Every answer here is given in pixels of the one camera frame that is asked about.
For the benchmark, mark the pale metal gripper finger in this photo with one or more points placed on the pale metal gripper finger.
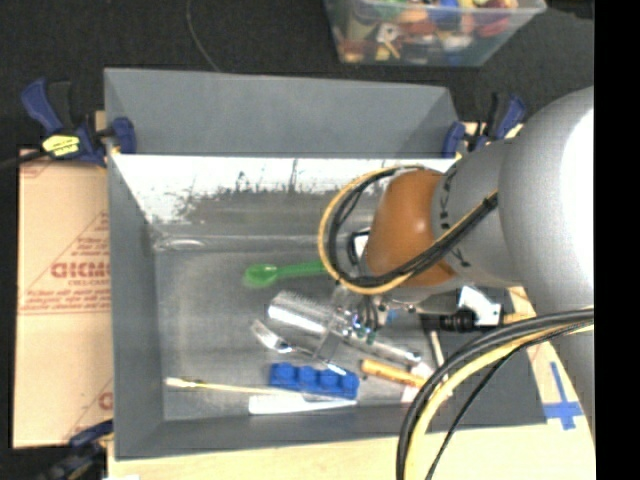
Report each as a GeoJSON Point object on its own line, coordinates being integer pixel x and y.
{"type": "Point", "coordinates": [341, 302]}
{"type": "Point", "coordinates": [330, 342]}

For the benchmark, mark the blue toy brick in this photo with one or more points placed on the blue toy brick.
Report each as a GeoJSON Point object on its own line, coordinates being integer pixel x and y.
{"type": "Point", "coordinates": [312, 379]}

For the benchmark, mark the orange-brown cylinder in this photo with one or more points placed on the orange-brown cylinder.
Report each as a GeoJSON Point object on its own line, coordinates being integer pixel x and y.
{"type": "Point", "coordinates": [390, 372]}

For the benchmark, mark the white flat strip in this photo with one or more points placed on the white flat strip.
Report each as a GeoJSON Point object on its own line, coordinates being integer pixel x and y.
{"type": "Point", "coordinates": [290, 405]}

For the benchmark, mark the small white card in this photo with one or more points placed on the small white card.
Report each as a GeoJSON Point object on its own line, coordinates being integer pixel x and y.
{"type": "Point", "coordinates": [416, 385]}

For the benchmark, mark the green plastic spoon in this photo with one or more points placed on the green plastic spoon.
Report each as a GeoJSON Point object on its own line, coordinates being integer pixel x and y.
{"type": "Point", "coordinates": [260, 274]}

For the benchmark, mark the grey metal bin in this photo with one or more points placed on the grey metal bin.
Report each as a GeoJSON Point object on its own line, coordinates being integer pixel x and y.
{"type": "Point", "coordinates": [210, 318]}

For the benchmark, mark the thin pale wooden stick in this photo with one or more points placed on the thin pale wooden stick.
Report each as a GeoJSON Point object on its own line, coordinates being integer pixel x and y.
{"type": "Point", "coordinates": [210, 385]}

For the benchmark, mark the brown cardboard board red print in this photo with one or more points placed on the brown cardboard board red print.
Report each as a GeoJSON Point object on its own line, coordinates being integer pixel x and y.
{"type": "Point", "coordinates": [60, 318]}

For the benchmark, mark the black cylinder on white bracket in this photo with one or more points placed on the black cylinder on white bracket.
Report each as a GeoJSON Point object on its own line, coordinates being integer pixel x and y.
{"type": "Point", "coordinates": [475, 313]}

